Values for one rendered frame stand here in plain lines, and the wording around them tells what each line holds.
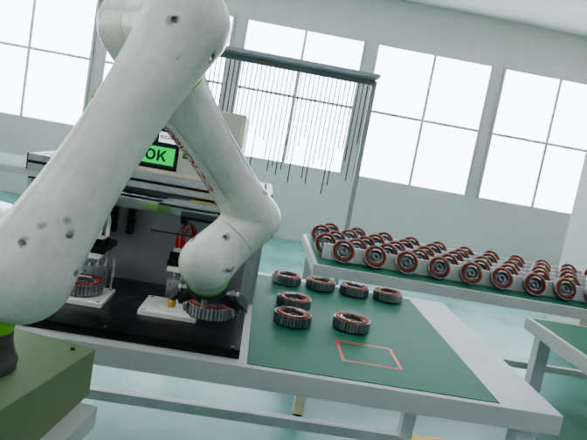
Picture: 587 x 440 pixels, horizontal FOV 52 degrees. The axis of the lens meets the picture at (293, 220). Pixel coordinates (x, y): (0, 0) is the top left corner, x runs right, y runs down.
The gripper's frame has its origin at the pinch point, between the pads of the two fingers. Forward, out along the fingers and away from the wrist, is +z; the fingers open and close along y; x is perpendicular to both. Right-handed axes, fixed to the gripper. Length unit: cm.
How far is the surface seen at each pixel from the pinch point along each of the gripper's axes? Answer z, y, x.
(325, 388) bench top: -5.1, 29.9, -16.0
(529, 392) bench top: 6, 84, -8
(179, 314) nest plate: 9.0, -7.8, -1.0
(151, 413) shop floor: 136, -24, -17
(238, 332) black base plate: 7.3, 7.8, -3.6
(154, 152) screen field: 5.3, -23.4, 42.4
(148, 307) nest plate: 10.3, -16.3, -0.1
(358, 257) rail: 125, 59, 66
